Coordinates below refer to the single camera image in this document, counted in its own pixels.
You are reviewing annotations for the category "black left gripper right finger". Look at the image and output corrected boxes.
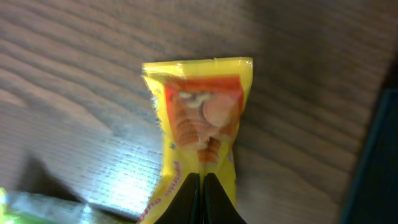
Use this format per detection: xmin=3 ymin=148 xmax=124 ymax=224
xmin=203 ymin=173 xmax=246 ymax=224

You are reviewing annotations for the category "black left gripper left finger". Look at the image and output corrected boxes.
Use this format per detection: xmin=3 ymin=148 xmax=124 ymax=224
xmin=155 ymin=173 xmax=201 ymax=224

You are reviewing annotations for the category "yellow peanut butter snack packet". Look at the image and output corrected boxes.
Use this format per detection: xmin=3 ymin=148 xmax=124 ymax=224
xmin=139 ymin=57 xmax=253 ymax=224

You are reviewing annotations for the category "black open gift box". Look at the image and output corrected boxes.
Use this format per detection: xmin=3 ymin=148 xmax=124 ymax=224
xmin=337 ymin=55 xmax=398 ymax=224

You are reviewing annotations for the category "green pandan cake packet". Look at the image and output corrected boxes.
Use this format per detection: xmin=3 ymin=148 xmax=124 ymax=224
xmin=0 ymin=187 xmax=125 ymax=224

